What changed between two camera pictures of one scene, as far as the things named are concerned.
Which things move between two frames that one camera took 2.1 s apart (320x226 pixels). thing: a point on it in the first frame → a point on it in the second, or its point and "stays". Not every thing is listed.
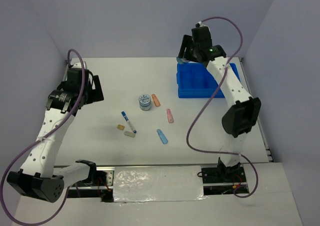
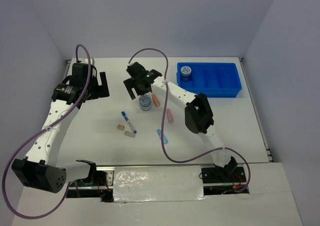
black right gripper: (186, 42) → (130, 84)
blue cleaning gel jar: (145, 102) stays
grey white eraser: (129, 133) stays
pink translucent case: (170, 116) stays
